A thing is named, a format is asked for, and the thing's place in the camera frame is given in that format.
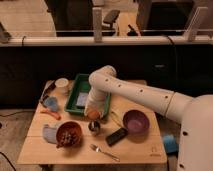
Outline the green plastic tray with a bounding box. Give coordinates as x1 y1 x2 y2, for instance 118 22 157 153
64 73 112 117

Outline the brown bowl with contents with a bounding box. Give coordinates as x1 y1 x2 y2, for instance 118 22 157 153
56 121 82 148

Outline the white cup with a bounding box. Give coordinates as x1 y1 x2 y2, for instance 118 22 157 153
55 78 69 94

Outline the silver fork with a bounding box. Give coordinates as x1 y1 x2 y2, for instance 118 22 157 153
90 144 120 162

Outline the blue object on floor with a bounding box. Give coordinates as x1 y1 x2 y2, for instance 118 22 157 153
163 135 179 154

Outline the blue small cup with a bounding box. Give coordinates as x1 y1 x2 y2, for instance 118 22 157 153
44 97 59 112

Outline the orange handled tool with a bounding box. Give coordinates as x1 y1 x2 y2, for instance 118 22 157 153
40 109 61 120

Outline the small metal cup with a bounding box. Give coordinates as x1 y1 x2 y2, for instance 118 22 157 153
88 121 101 136

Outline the blue sponge in tray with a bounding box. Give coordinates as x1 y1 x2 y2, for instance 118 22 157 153
76 92 88 108

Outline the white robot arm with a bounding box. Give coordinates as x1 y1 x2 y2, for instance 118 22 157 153
84 65 213 171

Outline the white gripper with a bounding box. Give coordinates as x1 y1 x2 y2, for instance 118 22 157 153
84 89 109 119

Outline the black rectangular remote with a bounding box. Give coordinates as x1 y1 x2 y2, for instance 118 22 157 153
106 128 128 146

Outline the orange apple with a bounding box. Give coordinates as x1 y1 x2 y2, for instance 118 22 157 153
88 110 100 120

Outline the black handled utensil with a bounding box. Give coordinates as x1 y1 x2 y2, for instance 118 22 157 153
39 81 56 103

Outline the purple bowl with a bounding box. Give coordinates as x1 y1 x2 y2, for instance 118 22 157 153
123 110 150 135

